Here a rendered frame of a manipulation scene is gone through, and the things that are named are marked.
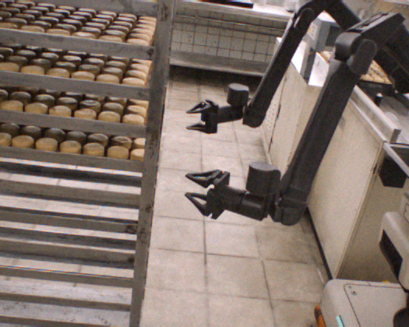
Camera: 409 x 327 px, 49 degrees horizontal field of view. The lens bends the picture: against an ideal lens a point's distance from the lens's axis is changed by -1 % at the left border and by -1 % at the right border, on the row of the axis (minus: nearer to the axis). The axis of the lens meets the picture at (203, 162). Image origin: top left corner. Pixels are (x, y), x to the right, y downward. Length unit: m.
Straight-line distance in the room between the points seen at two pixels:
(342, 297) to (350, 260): 0.34
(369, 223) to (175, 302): 0.93
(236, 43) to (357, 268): 3.87
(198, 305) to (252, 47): 4.05
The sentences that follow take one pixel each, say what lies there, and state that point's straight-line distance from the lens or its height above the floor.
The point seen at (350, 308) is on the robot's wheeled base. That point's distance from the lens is 1.91.
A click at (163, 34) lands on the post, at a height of 1.28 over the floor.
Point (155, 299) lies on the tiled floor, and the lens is 2.12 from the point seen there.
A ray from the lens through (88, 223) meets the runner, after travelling 1.18.
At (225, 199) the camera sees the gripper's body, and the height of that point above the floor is 0.94.
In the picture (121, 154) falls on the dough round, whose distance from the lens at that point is 1.11.
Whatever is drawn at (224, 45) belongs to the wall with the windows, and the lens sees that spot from 5.64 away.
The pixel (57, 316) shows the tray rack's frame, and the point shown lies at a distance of 1.84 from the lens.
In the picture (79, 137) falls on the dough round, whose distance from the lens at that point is 1.19.
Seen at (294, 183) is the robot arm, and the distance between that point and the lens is 1.01.
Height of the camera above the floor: 1.47
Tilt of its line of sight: 26 degrees down
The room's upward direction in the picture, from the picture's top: 9 degrees clockwise
